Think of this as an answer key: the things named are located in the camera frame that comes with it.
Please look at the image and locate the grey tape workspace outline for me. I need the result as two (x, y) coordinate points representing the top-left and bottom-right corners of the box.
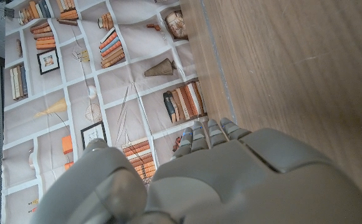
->
(198, 0), (238, 124)

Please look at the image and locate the printed bookshelf backdrop cloth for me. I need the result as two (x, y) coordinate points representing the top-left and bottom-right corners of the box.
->
(0, 0), (214, 224)

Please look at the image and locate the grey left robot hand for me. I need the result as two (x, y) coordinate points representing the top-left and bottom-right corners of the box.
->
(29, 116), (362, 224)

